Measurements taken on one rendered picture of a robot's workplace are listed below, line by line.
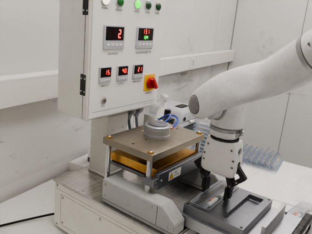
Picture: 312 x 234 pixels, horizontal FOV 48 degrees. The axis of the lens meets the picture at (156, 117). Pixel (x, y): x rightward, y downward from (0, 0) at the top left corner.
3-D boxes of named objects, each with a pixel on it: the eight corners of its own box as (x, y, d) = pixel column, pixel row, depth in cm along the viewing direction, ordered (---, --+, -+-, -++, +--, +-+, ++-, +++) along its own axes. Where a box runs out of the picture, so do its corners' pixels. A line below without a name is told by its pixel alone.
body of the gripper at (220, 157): (249, 135, 91) (242, 174, 94) (214, 125, 97) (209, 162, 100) (237, 141, 86) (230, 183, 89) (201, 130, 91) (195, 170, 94)
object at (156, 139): (86, 159, 106) (88, 118, 102) (149, 137, 130) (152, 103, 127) (149, 187, 92) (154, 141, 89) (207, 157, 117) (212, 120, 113)
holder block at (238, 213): (182, 211, 92) (183, 203, 91) (218, 187, 107) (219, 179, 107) (241, 239, 82) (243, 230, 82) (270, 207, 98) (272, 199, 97)
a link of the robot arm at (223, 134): (250, 126, 91) (248, 137, 92) (219, 118, 96) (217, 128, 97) (236, 133, 85) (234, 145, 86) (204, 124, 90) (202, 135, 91)
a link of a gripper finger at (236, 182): (242, 178, 92) (238, 201, 94) (231, 174, 94) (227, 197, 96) (237, 182, 90) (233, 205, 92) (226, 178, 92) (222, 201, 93)
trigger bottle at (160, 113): (151, 134, 202) (155, 92, 195) (165, 134, 205) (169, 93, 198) (155, 139, 194) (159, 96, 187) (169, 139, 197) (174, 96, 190)
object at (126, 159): (110, 163, 105) (112, 133, 102) (155, 146, 122) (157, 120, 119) (156, 183, 95) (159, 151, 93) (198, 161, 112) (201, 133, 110)
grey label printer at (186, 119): (146, 129, 210) (148, 102, 206) (164, 123, 226) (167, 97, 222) (181, 140, 197) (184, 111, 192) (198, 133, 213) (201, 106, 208)
